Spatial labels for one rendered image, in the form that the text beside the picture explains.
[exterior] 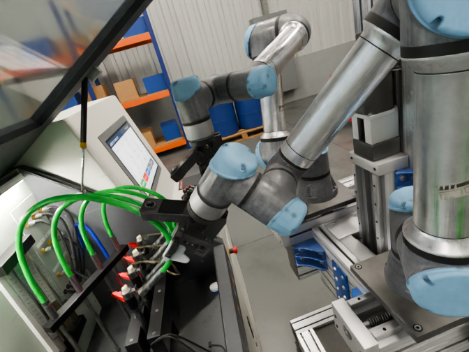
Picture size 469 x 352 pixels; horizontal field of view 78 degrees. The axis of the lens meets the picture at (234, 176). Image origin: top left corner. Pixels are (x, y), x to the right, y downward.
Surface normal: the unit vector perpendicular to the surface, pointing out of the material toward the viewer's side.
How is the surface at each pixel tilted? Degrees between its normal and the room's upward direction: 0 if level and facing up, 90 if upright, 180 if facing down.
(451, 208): 90
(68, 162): 90
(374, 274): 0
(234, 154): 45
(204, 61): 90
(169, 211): 20
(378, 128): 90
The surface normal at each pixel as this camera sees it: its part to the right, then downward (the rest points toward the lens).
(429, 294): -0.25, 0.57
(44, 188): 0.14, 0.36
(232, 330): -0.25, -0.88
